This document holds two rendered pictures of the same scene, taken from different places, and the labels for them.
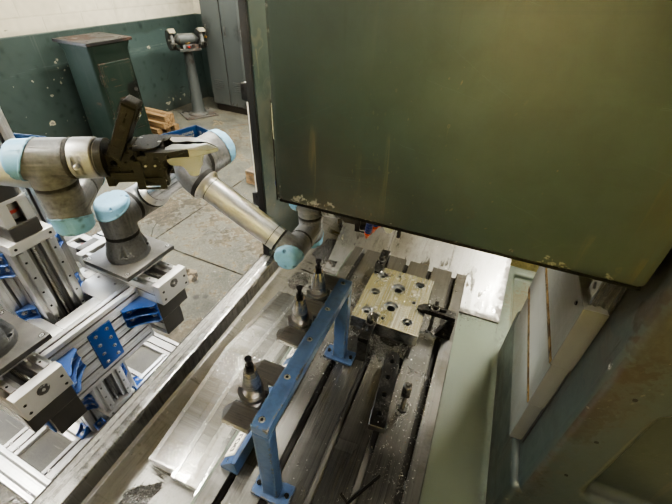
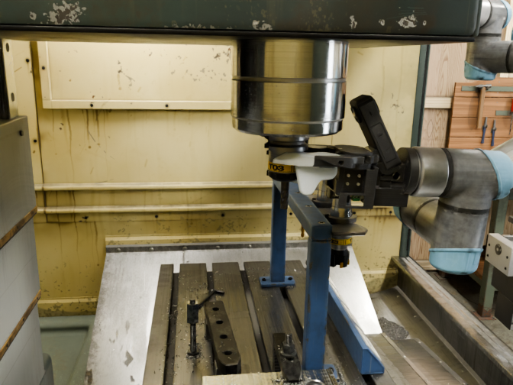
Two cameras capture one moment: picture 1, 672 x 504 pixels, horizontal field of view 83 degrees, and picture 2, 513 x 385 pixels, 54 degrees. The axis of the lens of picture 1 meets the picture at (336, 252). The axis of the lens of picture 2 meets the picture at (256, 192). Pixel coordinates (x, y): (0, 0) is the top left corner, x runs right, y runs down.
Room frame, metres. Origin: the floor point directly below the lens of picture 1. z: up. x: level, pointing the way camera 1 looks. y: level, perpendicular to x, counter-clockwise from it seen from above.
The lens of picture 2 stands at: (1.52, -0.55, 1.52)
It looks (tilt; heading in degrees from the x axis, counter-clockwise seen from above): 15 degrees down; 152
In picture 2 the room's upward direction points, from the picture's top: 1 degrees clockwise
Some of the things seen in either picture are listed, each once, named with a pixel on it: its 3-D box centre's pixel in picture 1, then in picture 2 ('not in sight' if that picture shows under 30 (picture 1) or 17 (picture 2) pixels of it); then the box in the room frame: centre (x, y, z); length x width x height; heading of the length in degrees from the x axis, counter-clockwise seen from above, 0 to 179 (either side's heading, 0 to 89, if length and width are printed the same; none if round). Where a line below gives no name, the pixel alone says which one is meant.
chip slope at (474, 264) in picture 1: (416, 257); not in sight; (1.53, -0.41, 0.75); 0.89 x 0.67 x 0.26; 69
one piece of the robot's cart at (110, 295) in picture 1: (82, 335); not in sight; (0.92, 0.93, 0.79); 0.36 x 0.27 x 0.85; 156
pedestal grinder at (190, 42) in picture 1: (192, 73); not in sight; (5.76, 2.14, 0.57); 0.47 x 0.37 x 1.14; 126
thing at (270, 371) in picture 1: (267, 371); not in sight; (0.51, 0.14, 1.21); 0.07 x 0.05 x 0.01; 69
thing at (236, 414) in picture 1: (238, 415); not in sight; (0.40, 0.18, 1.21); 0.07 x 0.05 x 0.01; 69
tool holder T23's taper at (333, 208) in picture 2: (318, 280); (341, 198); (0.76, 0.04, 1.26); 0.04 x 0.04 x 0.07
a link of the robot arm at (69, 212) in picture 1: (69, 202); (488, 57); (0.66, 0.54, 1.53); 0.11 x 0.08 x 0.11; 15
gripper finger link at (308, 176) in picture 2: not in sight; (306, 174); (0.95, -0.17, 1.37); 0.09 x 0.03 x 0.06; 83
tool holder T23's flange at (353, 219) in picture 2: (318, 292); (340, 220); (0.76, 0.04, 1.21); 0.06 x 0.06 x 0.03
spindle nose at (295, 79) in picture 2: not in sight; (288, 86); (0.91, -0.18, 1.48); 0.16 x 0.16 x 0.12
